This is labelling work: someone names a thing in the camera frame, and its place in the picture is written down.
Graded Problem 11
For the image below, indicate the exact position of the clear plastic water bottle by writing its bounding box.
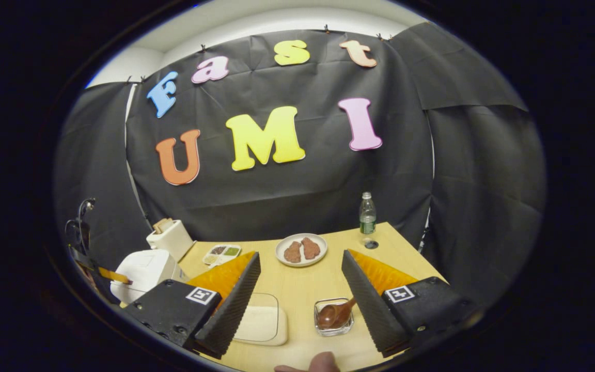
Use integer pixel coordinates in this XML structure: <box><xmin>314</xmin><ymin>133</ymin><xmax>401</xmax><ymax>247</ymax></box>
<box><xmin>359</xmin><ymin>192</ymin><xmax>377</xmax><ymax>235</ymax></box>

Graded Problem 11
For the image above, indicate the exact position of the brown wooden spoon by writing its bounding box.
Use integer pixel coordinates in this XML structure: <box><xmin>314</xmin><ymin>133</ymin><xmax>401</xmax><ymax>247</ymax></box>
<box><xmin>318</xmin><ymin>297</ymin><xmax>357</xmax><ymax>330</ymax></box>

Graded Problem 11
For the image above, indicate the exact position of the white toaster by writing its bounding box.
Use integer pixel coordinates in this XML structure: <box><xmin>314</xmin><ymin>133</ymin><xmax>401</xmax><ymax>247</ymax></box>
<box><xmin>146</xmin><ymin>217</ymin><xmax>195</xmax><ymax>261</ymax></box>

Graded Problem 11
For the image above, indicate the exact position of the white rice cooker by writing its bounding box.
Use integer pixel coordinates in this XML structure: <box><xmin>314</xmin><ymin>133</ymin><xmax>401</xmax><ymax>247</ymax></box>
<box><xmin>110</xmin><ymin>249</ymin><xmax>187</xmax><ymax>304</ymax></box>

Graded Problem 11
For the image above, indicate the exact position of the divided white seasoning dish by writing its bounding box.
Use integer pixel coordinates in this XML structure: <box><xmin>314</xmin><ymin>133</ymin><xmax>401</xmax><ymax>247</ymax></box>
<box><xmin>202</xmin><ymin>244</ymin><xmax>242</xmax><ymax>267</ymax></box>

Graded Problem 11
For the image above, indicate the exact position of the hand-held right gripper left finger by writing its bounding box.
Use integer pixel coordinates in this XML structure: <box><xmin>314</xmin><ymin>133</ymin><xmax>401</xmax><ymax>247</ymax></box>
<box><xmin>122</xmin><ymin>252</ymin><xmax>261</xmax><ymax>360</ymax></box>

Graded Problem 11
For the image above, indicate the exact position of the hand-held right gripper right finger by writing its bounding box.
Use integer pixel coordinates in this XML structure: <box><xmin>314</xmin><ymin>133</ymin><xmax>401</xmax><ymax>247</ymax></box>
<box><xmin>341</xmin><ymin>249</ymin><xmax>484</xmax><ymax>358</ymax></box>

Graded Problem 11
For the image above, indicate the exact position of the round white plate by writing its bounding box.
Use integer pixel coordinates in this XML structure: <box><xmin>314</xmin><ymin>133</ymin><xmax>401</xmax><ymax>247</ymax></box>
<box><xmin>275</xmin><ymin>233</ymin><xmax>328</xmax><ymax>268</ymax></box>

